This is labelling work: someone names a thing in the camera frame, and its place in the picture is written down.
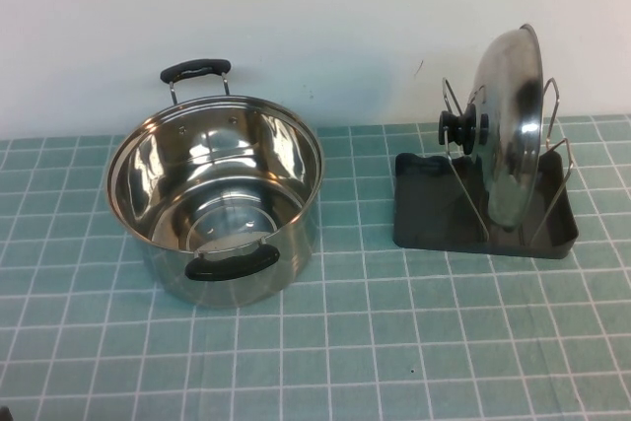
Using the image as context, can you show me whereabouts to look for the wire lid rack black tray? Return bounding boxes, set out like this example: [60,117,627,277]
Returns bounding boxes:
[393,76,581,261]

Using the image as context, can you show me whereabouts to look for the stainless steel lid black knob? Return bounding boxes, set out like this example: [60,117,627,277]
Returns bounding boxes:
[437,22,546,233]

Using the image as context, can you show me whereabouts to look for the stainless steel pot black handles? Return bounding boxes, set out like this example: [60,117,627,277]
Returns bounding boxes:
[105,58,326,309]

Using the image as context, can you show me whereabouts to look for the green white grid tablecloth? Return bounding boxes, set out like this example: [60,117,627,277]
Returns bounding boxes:
[0,113,631,421]

